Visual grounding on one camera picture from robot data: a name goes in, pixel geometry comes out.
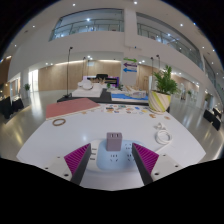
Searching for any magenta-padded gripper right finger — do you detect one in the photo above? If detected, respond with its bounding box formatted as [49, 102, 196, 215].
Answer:
[131, 142, 183, 186]

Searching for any blue flat board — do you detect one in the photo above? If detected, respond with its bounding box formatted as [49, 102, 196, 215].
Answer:
[110, 92, 149, 103]

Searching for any direction sign with arrows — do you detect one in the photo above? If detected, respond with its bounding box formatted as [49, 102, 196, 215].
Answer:
[122, 57, 138, 74]

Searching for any purple-lit display screen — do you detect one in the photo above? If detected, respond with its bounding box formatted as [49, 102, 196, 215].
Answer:
[83, 74, 120, 88]

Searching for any group of dark chairs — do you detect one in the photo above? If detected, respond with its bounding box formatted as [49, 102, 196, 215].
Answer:
[203, 107, 223, 131]
[0, 95, 25, 120]

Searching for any small grey-mauve charger block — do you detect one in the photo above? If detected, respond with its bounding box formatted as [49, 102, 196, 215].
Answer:
[106, 132, 123, 152]

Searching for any brown tape ring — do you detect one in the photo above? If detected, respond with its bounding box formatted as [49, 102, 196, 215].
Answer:
[51, 117, 67, 127]

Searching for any flat pink-red mat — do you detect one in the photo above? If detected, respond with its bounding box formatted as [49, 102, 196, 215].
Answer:
[45, 97, 102, 120]

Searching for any white architectural model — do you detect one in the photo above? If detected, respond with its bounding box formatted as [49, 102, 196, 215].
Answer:
[71, 79, 103, 98]

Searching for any coiled white cable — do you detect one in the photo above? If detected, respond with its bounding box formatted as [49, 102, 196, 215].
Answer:
[153, 122, 175, 155]

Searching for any tall black stand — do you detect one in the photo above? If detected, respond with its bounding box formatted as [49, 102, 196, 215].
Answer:
[63, 46, 74, 100]

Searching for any potted plant in striped pot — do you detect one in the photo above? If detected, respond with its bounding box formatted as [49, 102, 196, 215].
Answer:
[147, 64, 181, 114]

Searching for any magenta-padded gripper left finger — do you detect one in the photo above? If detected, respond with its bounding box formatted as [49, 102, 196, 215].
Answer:
[42, 143, 92, 186]

